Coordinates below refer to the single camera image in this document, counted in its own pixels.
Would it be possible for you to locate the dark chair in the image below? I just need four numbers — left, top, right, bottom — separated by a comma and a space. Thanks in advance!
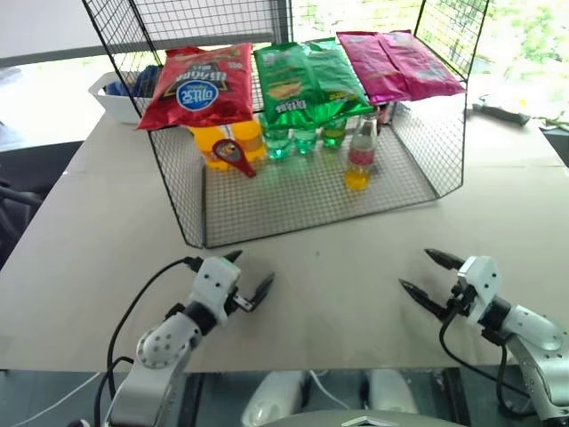
0, 141, 86, 270

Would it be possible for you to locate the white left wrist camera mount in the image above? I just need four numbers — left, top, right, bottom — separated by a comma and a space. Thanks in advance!
188, 256, 243, 322

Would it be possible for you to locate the orange drink bottle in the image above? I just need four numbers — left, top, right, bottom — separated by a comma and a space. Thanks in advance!
343, 113, 380, 192

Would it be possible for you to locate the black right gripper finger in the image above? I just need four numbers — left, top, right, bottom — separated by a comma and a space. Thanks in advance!
423, 248, 467, 270
397, 278, 451, 319

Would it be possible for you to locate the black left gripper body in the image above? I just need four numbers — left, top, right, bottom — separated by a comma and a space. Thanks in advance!
223, 286, 257, 318

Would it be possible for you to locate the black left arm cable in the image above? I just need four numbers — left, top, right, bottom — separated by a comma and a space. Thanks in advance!
93, 256, 202, 427

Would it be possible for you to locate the green chips bag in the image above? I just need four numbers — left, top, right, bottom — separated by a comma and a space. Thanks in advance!
252, 37, 376, 132

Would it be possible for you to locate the blue bag in basket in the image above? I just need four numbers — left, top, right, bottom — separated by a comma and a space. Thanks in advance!
104, 65, 163, 100

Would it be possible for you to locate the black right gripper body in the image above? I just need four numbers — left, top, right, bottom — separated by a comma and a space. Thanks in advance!
445, 284, 476, 319

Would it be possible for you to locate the orange soda plastic bottle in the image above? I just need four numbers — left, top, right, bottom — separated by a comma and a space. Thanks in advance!
229, 118, 267, 163
188, 125, 233, 172

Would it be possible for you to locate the magenta chips bag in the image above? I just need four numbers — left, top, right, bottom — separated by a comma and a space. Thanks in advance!
335, 29, 467, 107

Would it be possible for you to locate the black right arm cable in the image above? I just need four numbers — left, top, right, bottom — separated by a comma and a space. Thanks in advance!
438, 302, 533, 399

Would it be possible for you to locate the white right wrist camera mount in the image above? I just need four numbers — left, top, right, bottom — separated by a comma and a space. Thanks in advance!
456, 254, 506, 326

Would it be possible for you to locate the red chips bag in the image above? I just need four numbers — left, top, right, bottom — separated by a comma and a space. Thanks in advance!
136, 43, 255, 132

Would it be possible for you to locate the white plastic basket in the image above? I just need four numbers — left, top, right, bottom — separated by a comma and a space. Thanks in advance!
87, 69, 155, 126

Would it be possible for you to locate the black wire mesh rack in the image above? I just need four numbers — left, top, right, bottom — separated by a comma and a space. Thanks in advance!
81, 0, 493, 250

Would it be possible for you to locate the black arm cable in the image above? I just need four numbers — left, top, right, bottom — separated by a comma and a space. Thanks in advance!
438, 302, 533, 399
93, 256, 202, 427

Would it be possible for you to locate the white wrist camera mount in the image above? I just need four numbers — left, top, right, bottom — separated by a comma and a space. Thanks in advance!
456, 254, 506, 326
188, 256, 243, 322

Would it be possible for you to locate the white rounded robot leg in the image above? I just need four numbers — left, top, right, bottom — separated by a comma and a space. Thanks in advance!
367, 368, 420, 417
239, 370, 309, 427

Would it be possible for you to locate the thin white cable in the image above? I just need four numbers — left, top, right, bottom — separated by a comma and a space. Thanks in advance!
0, 370, 104, 427
308, 369, 353, 411

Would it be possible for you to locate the green plastic soda bottle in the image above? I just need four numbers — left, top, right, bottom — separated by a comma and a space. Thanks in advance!
320, 116, 349, 149
291, 126, 322, 156
260, 113, 293, 163

